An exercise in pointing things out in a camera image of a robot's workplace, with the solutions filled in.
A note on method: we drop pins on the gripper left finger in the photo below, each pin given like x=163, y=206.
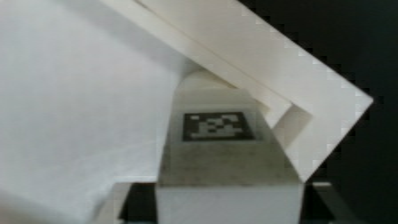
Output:
x=131, y=205

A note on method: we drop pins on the white square tabletop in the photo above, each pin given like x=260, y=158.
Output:
x=97, y=55

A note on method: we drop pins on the white leg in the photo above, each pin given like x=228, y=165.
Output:
x=228, y=182

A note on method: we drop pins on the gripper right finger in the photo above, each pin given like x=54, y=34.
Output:
x=324, y=208

